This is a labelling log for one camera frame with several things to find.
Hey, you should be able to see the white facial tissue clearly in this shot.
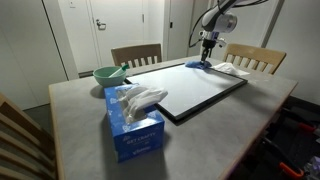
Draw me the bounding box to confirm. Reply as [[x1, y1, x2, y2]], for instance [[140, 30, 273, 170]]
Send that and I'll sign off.
[[116, 85, 169, 124]]

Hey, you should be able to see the green white spatula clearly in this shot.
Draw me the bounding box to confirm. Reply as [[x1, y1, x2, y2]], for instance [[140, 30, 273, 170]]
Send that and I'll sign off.
[[108, 63, 130, 79]]

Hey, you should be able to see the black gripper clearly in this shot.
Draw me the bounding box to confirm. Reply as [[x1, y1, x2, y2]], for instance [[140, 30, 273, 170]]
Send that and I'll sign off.
[[200, 39, 215, 63]]

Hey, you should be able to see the dark brown wooden chair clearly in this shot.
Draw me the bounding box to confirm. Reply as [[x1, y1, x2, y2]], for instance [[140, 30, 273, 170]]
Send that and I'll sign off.
[[110, 43, 163, 69]]

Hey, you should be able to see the black framed whiteboard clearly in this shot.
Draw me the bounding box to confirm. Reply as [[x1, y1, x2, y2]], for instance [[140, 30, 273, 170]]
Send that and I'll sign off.
[[124, 61, 249, 123]]

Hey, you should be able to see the white wrist mount plate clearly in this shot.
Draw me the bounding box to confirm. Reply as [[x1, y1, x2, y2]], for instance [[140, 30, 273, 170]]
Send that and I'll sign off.
[[198, 30, 228, 48]]

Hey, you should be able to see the blue cloth towel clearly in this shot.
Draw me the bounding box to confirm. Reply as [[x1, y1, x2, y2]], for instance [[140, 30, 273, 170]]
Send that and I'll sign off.
[[184, 59, 213, 71]]

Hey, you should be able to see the silver door lever handle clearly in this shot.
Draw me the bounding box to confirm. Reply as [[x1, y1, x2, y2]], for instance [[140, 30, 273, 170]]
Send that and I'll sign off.
[[95, 19, 107, 32]]

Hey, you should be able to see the light wooden chair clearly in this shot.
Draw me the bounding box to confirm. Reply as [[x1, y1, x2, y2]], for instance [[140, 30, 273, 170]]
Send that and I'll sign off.
[[0, 92, 58, 180], [222, 43, 288, 75]]

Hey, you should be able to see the blue cardboard tissue box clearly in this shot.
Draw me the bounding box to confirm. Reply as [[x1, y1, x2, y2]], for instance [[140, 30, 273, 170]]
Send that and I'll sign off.
[[104, 83, 166, 163]]

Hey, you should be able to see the white door with lever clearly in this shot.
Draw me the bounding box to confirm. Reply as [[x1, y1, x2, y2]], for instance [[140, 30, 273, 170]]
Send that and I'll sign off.
[[87, 0, 148, 68]]

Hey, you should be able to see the crumpled white paper napkin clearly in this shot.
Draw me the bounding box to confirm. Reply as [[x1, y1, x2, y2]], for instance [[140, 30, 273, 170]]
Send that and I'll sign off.
[[211, 62, 251, 77]]

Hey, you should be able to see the green bowl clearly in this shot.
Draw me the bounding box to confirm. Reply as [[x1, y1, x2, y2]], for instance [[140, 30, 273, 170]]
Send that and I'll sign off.
[[92, 65, 128, 88]]

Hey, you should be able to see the black clamp orange handle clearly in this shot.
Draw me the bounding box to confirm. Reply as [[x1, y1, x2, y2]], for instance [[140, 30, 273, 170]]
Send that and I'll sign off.
[[261, 136, 306, 179], [283, 108, 318, 133]]

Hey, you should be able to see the long black blue cable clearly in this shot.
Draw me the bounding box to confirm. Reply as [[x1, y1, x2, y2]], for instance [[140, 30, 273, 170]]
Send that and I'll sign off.
[[188, 0, 219, 49]]

